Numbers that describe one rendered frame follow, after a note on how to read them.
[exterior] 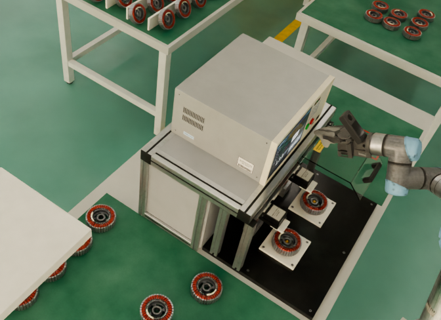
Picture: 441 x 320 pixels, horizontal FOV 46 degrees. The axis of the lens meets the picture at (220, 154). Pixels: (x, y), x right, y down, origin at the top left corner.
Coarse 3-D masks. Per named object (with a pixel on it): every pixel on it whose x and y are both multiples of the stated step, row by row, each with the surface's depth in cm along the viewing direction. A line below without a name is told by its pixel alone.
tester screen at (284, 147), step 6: (306, 114) 174; (306, 120) 179; (300, 126) 174; (294, 132) 171; (300, 132) 181; (288, 138) 168; (282, 144) 164; (288, 144) 173; (282, 150) 169; (276, 156) 166; (270, 174) 172
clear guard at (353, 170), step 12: (312, 144) 196; (336, 144) 198; (312, 156) 192; (324, 156) 193; (336, 156) 194; (372, 156) 198; (324, 168) 189; (336, 168) 190; (348, 168) 191; (360, 168) 192; (348, 180) 186; (360, 180) 190; (360, 192) 189
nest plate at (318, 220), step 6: (300, 192) 217; (300, 198) 215; (294, 204) 212; (318, 204) 214; (330, 204) 215; (294, 210) 210; (300, 210) 210; (330, 210) 212; (306, 216) 209; (312, 216) 209; (318, 216) 209; (324, 216) 210; (312, 222) 208; (318, 222) 207
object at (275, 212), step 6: (270, 210) 190; (276, 210) 191; (282, 210) 191; (264, 216) 190; (270, 216) 189; (276, 216) 189; (282, 216) 189; (270, 222) 190; (276, 222) 188; (282, 222) 193; (288, 222) 193; (276, 228) 190; (282, 228) 191
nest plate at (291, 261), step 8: (272, 232) 201; (264, 240) 198; (280, 240) 199; (304, 240) 201; (264, 248) 196; (272, 248) 196; (304, 248) 198; (272, 256) 194; (280, 256) 194; (288, 256) 195; (296, 256) 195; (288, 264) 192; (296, 264) 193
